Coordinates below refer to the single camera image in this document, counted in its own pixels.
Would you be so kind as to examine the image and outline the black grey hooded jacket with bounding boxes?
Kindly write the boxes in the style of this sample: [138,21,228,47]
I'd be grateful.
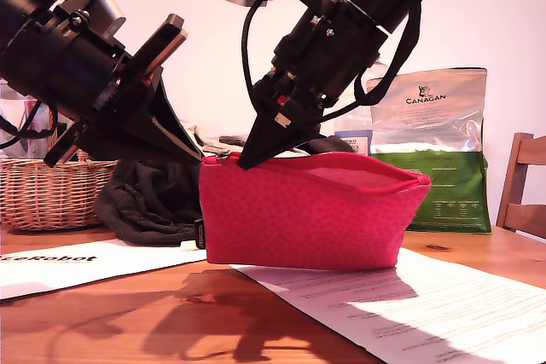
[94,123,368,247]

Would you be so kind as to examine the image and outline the red zip pouch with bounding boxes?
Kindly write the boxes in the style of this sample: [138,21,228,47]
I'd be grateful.
[194,150,432,271]

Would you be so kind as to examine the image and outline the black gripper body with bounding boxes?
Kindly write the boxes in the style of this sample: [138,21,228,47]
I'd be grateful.
[8,14,188,168]
[252,0,392,129]

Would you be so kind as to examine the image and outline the white LeRobot paper sheet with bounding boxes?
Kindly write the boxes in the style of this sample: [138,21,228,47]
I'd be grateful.
[0,239,209,301]

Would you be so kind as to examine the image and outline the silver green Canagan bag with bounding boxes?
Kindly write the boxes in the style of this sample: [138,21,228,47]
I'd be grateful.
[369,67,492,235]

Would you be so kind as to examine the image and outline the camera thin black cable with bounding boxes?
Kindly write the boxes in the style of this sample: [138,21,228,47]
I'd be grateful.
[241,0,276,101]

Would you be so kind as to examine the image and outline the wooden chair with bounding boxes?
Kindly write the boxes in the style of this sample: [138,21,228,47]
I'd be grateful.
[494,132,546,241]

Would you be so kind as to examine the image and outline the large clear water bottle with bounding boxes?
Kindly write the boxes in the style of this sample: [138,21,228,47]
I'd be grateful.
[334,63,387,156]

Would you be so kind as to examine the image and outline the wicker basket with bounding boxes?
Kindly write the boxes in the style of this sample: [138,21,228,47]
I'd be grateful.
[0,107,119,232]

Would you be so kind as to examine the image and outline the clear plastic packets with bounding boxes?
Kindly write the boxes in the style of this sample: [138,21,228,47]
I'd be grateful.
[0,82,56,156]

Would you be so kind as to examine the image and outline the white printed letter sheet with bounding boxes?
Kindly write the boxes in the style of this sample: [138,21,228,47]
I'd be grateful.
[229,248,546,364]

